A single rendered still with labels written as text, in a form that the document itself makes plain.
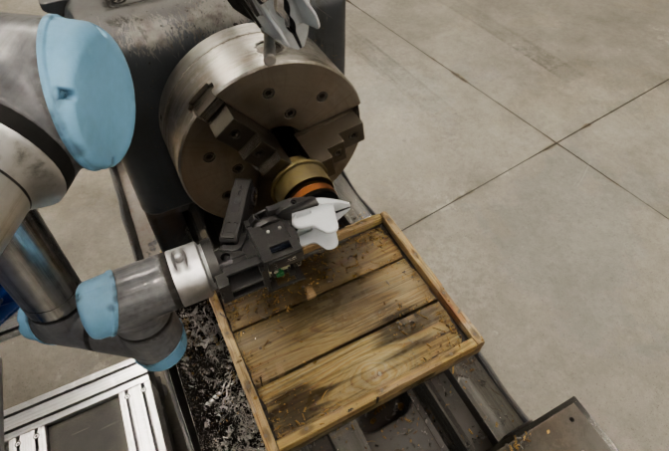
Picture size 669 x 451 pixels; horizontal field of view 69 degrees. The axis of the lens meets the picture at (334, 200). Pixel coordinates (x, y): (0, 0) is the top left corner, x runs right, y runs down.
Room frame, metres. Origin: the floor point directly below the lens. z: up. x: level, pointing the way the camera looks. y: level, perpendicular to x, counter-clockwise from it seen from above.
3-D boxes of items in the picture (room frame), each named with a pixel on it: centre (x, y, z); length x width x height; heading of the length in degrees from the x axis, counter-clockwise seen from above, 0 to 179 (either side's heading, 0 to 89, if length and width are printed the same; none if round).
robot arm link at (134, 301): (0.31, 0.25, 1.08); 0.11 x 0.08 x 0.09; 116
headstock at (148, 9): (0.98, 0.31, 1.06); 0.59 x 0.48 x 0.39; 27
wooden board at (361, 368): (0.39, -0.01, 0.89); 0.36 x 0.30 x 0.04; 117
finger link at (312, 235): (0.43, 0.01, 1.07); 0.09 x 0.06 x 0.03; 116
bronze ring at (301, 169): (0.50, 0.05, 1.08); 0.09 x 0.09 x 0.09; 27
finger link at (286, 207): (0.43, 0.06, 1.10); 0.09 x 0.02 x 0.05; 116
